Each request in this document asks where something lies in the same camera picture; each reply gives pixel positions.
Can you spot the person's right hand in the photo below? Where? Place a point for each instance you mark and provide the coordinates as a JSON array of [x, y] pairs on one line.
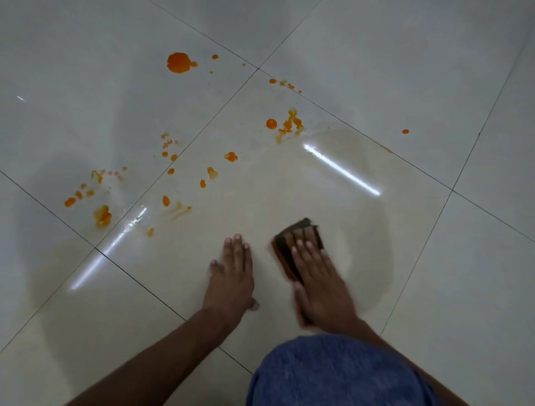
[[324, 292]]

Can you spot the person's left hand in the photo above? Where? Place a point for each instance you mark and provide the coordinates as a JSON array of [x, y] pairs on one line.
[[229, 288]]

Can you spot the person's left thumb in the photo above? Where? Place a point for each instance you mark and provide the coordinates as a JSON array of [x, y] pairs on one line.
[[254, 304]]

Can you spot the person's left little finger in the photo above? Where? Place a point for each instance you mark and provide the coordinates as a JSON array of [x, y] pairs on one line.
[[216, 267]]

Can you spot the person's left middle finger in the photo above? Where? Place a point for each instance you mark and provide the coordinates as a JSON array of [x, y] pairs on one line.
[[238, 251]]

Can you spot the person's right thumb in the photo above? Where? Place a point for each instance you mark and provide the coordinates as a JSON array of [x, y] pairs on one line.
[[301, 301]]

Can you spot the orange and dark scrubbing sponge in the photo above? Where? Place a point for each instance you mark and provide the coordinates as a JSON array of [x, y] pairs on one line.
[[284, 251]]

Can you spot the person's left forearm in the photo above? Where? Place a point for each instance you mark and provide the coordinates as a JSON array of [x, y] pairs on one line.
[[159, 359]]

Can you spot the person's blue trouser leg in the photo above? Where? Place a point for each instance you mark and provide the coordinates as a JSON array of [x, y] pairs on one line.
[[334, 372]]

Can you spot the scattered orange sauce spots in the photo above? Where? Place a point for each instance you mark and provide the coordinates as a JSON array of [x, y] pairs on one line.
[[287, 124]]

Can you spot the large orange sauce blob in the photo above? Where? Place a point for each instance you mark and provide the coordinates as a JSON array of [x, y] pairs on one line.
[[179, 62]]

